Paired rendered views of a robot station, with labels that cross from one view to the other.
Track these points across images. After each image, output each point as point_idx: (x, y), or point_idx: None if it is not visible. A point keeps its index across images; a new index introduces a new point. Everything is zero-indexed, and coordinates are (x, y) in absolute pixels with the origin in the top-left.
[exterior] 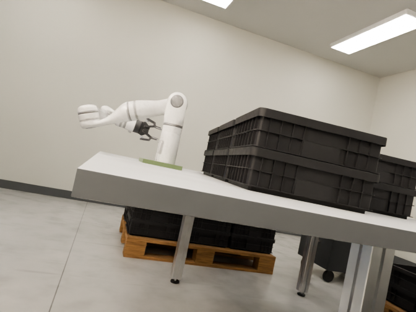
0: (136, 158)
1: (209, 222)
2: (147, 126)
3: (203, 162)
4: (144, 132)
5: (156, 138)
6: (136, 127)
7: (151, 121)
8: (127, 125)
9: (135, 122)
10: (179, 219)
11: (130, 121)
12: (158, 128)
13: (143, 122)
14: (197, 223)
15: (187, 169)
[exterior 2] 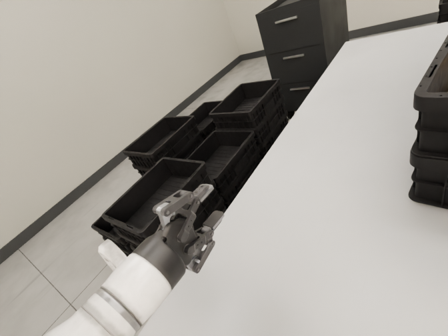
0: (188, 280)
1: (245, 176)
2: (187, 229)
3: (432, 185)
4: (194, 249)
5: (222, 218)
6: (177, 279)
7: (181, 201)
8: (151, 314)
9: (162, 275)
10: (223, 211)
11: (147, 296)
12: (207, 195)
13: (169, 234)
14: (237, 191)
15: (308, 195)
